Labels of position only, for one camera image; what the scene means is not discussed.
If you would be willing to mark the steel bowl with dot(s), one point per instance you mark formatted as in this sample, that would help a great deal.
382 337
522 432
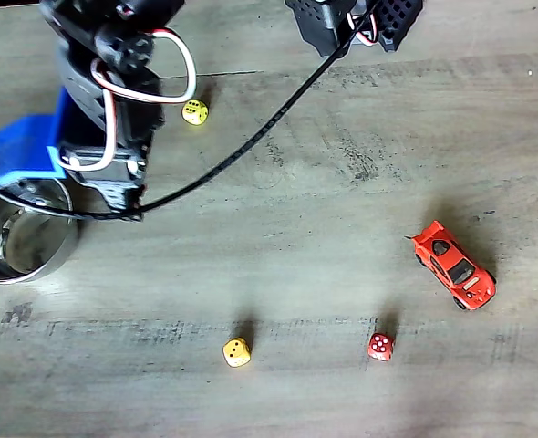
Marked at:
27 246

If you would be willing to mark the lime yellow die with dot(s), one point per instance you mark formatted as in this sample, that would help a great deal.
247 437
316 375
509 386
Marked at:
194 112

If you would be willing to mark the orange-yellow die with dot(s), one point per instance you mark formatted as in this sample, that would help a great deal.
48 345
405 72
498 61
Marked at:
237 352

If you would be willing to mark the red die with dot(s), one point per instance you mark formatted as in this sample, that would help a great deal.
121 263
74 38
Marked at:
380 347

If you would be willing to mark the red toy car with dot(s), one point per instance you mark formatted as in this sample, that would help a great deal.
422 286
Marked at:
451 269

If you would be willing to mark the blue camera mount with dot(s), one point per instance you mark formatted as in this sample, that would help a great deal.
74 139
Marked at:
18 146

